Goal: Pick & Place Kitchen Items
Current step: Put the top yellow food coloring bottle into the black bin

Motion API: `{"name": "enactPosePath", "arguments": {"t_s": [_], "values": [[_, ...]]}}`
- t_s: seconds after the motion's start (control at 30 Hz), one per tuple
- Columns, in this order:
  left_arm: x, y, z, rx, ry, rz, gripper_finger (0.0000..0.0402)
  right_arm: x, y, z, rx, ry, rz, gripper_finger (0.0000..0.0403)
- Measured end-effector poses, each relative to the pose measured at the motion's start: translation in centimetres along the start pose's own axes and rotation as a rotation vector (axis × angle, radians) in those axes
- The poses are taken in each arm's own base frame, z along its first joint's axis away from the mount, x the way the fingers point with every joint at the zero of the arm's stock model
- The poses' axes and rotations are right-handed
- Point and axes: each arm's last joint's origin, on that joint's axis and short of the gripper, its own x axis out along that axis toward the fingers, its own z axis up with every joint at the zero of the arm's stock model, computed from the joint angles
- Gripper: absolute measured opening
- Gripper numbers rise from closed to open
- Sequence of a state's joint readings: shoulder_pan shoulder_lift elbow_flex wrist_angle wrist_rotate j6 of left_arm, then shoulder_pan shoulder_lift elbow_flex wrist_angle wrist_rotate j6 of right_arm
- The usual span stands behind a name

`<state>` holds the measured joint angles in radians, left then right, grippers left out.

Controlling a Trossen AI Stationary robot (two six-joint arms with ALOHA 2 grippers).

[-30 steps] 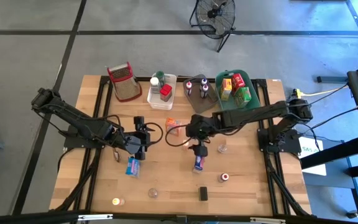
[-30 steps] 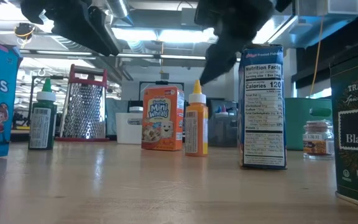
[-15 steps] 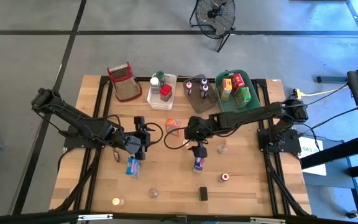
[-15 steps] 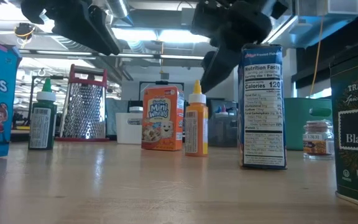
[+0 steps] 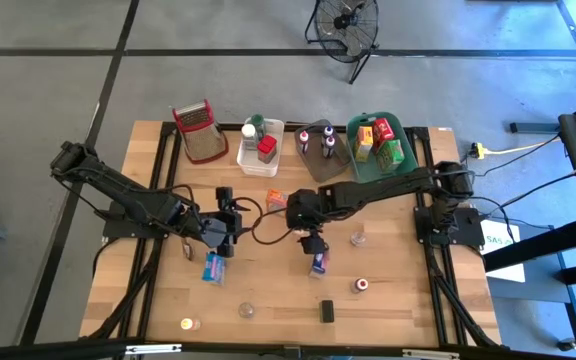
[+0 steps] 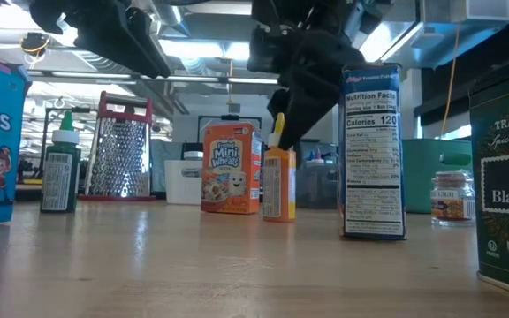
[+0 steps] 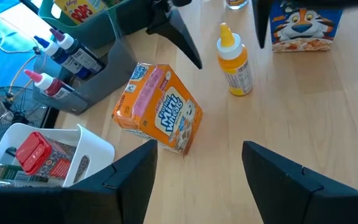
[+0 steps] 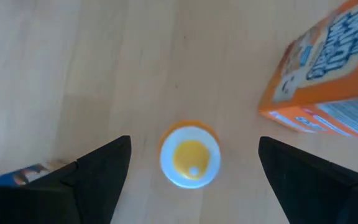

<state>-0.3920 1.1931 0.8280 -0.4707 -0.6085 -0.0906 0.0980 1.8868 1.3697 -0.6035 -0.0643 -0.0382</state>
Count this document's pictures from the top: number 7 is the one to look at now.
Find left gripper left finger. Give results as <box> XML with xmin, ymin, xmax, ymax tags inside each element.
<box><xmin>62</xmin><ymin>139</ymin><xmax>158</xmax><ymax>224</ymax></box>

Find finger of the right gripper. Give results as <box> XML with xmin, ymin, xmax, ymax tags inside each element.
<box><xmin>252</xmin><ymin>0</ymin><xmax>273</xmax><ymax>49</ymax></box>
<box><xmin>146</xmin><ymin>0</ymin><xmax>203</xmax><ymax>70</ymax></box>

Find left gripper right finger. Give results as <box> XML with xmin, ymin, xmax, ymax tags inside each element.
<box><xmin>242</xmin><ymin>141</ymin><xmax>358</xmax><ymax>224</ymax></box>

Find yellow food colouring bottle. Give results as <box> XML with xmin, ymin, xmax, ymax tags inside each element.
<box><xmin>216</xmin><ymin>22</ymin><xmax>254</xmax><ymax>97</ymax></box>

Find orange Mini Wheats box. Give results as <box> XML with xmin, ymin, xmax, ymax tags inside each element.
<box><xmin>111</xmin><ymin>62</ymin><xmax>204</xmax><ymax>156</ymax></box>

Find red-lid spice jar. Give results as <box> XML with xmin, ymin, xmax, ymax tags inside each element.
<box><xmin>14</xmin><ymin>131</ymin><xmax>78</xmax><ymax>181</ymax></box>

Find yellow Corn Pops box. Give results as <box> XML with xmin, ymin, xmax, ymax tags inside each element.
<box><xmin>54</xmin><ymin>0</ymin><xmax>109</xmax><ymax>26</ymax></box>

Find green-lid spice jar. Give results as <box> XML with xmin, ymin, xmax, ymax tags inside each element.
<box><xmin>0</xmin><ymin>159</ymin><xmax>50</xmax><ymax>185</ymax></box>

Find blue-capped food colouring bottle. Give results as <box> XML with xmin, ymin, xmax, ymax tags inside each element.
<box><xmin>33</xmin><ymin>34</ymin><xmax>91</xmax><ymax>80</ymax></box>

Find pink-capped food colouring bottle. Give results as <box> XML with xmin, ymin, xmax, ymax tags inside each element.
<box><xmin>23</xmin><ymin>68</ymin><xmax>75</xmax><ymax>101</ymax></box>

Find blue Frosted Flakes box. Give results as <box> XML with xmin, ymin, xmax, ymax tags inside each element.
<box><xmin>268</xmin><ymin>0</ymin><xmax>344</xmax><ymax>54</ymax></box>

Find white plastic bin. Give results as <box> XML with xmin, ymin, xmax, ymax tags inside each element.
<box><xmin>0</xmin><ymin>122</ymin><xmax>116</xmax><ymax>189</ymax></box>

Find green plastic bin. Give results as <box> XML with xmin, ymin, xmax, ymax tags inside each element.
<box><xmin>38</xmin><ymin>0</ymin><xmax>155</xmax><ymax>51</ymax></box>

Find grey translucent plastic bin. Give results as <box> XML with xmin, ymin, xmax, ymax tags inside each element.
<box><xmin>32</xmin><ymin>36</ymin><xmax>138</xmax><ymax>116</ymax></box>

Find black floor fan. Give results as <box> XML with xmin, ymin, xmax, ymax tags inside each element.
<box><xmin>0</xmin><ymin>86</ymin><xmax>51</xmax><ymax>149</ymax></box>

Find black aluminium table frame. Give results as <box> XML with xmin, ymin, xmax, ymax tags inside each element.
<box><xmin>41</xmin><ymin>106</ymin><xmax>61</xmax><ymax>129</ymax></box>

